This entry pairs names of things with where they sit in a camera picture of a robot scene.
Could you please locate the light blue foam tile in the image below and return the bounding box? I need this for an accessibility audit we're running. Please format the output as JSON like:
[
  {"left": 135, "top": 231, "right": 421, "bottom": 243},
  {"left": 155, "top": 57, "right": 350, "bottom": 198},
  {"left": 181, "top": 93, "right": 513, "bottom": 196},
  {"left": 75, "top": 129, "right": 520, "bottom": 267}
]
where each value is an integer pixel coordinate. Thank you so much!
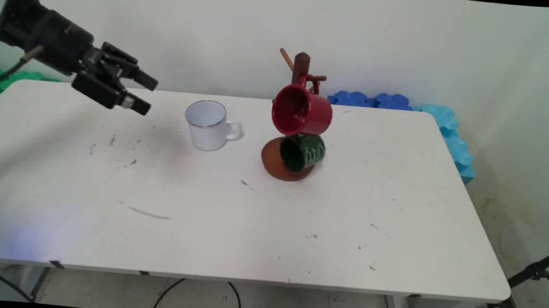
[{"left": 406, "top": 103, "right": 481, "bottom": 186}]

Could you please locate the dark blue foam tile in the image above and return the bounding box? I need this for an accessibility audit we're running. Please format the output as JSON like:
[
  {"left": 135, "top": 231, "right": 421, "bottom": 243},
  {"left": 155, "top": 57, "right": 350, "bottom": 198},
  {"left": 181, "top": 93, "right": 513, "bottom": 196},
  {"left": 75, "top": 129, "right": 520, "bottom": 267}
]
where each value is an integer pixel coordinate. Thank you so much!
[{"left": 375, "top": 93, "right": 413, "bottom": 111}]

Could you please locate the red enamel mug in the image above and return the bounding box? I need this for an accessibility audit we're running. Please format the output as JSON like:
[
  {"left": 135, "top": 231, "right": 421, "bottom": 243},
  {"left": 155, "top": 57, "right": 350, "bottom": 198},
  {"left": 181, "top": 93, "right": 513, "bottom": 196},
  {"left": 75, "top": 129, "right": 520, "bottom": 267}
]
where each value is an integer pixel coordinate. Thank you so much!
[{"left": 270, "top": 72, "right": 336, "bottom": 139}]

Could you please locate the brown wooden mug tree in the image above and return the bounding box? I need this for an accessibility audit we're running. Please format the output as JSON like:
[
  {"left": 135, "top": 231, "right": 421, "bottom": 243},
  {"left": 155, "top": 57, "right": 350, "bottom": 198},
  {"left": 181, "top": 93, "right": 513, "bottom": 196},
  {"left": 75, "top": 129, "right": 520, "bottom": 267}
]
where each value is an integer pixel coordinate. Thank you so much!
[{"left": 259, "top": 47, "right": 330, "bottom": 184}]

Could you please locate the green foam tile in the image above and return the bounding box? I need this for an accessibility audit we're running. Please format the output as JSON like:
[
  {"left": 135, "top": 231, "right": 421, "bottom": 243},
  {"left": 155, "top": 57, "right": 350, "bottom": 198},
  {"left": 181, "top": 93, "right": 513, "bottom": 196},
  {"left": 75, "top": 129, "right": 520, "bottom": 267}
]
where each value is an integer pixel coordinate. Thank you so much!
[{"left": 0, "top": 69, "right": 61, "bottom": 106}]

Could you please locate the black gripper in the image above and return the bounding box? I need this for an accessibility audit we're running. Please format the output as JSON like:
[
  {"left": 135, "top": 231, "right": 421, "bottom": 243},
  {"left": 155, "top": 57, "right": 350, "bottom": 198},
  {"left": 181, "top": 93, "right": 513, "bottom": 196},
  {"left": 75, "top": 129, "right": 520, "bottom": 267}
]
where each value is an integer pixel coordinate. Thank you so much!
[{"left": 19, "top": 2, "right": 165, "bottom": 117}]

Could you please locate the black camera tripod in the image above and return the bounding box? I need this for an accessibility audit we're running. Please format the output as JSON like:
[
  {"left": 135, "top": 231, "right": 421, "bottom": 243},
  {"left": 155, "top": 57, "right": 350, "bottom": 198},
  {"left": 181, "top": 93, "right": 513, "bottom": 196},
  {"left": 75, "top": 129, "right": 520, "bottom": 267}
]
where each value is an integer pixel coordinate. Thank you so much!
[{"left": 447, "top": 237, "right": 549, "bottom": 308}]

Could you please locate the blue cloth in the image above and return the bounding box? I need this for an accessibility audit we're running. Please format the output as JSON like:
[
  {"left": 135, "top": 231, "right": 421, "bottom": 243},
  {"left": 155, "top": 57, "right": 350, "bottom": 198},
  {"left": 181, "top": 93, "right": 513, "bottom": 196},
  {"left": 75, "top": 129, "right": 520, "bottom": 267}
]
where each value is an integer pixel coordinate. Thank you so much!
[{"left": 327, "top": 89, "right": 379, "bottom": 109}]

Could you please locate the grey table leg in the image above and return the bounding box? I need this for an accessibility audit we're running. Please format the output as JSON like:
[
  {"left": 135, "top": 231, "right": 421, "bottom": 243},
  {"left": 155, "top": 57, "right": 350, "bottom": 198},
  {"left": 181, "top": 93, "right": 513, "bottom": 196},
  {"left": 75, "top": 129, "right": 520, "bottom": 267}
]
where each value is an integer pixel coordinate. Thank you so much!
[{"left": 29, "top": 266, "right": 51, "bottom": 302}]

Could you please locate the dark green enamel mug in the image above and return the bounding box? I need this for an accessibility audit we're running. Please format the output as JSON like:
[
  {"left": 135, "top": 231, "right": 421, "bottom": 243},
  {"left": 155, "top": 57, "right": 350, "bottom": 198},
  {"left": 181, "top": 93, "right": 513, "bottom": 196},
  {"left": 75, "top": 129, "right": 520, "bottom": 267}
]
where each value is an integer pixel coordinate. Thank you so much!
[{"left": 278, "top": 132, "right": 327, "bottom": 175}]

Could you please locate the black floor cable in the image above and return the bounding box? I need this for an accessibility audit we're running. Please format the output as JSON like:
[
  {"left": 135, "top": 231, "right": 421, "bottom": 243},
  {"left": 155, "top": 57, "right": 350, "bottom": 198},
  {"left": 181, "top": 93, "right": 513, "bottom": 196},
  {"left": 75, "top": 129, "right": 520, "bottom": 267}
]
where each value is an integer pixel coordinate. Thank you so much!
[{"left": 150, "top": 276, "right": 244, "bottom": 308}]

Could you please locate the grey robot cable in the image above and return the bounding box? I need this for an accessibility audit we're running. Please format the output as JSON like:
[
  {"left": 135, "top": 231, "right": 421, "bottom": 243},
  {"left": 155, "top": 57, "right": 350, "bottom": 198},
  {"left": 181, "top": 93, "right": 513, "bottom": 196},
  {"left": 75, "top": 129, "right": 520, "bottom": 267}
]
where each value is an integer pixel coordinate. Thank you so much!
[{"left": 0, "top": 43, "right": 45, "bottom": 91}]

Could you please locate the white enamel mug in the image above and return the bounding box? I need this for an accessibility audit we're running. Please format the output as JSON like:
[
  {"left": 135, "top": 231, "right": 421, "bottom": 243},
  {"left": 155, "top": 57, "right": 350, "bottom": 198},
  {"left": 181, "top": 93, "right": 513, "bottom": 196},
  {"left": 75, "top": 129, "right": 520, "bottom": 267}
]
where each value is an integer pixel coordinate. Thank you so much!
[{"left": 182, "top": 99, "right": 245, "bottom": 154}]

